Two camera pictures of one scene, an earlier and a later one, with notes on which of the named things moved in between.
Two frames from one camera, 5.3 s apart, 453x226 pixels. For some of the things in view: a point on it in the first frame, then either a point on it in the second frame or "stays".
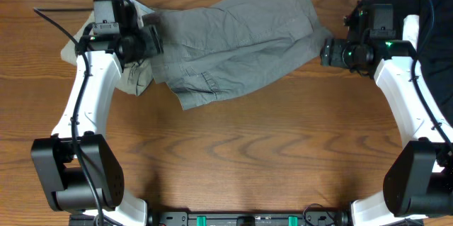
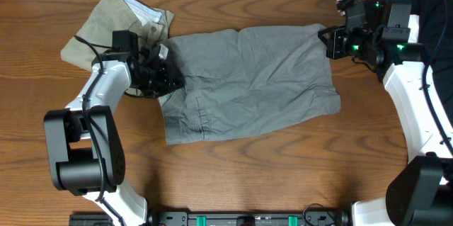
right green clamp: (293, 220) stays
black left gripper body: (142, 45) -> (154, 82)
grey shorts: (209, 52) -> (243, 79)
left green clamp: (201, 221) stays
